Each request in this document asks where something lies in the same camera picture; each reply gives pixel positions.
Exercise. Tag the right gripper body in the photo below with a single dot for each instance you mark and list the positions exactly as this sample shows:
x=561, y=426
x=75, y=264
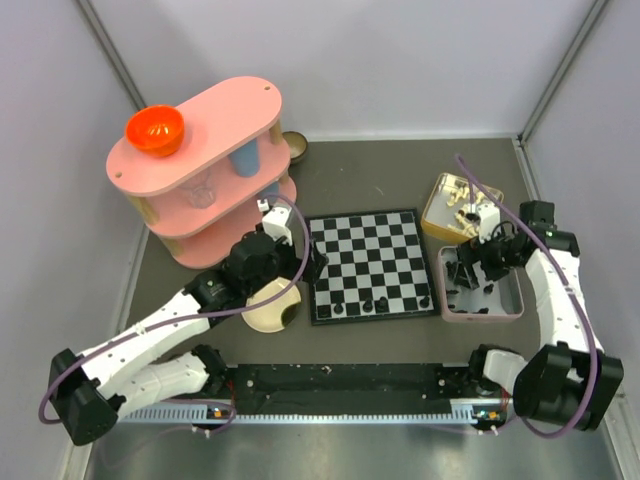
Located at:
x=496, y=256

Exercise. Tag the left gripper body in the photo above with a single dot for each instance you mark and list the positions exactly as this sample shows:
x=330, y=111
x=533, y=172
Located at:
x=288, y=264

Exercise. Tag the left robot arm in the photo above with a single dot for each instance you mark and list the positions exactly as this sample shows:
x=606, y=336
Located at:
x=92, y=390

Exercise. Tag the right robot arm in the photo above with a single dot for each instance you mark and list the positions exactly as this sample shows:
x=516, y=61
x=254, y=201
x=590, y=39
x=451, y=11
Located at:
x=570, y=382

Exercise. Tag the black chess pieces heap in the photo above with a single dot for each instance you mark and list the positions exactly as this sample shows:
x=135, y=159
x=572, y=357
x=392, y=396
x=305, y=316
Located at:
x=464, y=296

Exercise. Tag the white chess pieces heap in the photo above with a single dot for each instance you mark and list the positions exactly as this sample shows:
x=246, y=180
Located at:
x=467, y=205

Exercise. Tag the pink tin box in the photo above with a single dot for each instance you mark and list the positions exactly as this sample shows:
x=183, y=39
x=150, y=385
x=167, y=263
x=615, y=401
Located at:
x=493, y=302

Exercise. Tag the cream plate with flower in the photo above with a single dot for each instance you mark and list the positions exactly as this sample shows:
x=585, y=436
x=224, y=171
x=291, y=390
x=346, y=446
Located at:
x=278, y=314

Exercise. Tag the black white chessboard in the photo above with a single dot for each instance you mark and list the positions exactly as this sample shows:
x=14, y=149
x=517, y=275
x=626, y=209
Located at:
x=373, y=253

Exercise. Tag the yellow tin box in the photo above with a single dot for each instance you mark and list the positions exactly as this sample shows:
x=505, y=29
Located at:
x=436, y=215

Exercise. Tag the pink wooden shelf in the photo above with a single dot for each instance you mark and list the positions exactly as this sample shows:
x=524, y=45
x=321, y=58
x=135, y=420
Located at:
x=218, y=121

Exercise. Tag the upper blue cup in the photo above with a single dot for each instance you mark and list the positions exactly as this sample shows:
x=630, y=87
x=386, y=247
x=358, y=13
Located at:
x=245, y=159

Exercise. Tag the clear drinking glass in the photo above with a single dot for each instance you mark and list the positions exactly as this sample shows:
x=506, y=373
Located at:
x=199, y=190

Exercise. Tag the brown ceramic bowl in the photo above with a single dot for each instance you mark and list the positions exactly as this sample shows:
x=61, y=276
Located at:
x=298, y=146

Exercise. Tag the orange bowl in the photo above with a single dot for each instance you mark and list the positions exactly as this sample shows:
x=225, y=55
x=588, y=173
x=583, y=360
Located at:
x=157, y=130

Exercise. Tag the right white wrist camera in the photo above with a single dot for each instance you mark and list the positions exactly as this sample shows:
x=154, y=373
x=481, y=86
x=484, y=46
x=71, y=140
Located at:
x=486, y=217

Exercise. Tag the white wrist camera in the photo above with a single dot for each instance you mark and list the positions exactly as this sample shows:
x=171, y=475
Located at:
x=275, y=221
x=486, y=217

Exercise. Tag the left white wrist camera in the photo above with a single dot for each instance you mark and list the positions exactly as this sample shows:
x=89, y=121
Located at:
x=275, y=221

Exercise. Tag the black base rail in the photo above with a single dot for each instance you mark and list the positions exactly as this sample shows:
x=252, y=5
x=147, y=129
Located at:
x=349, y=389

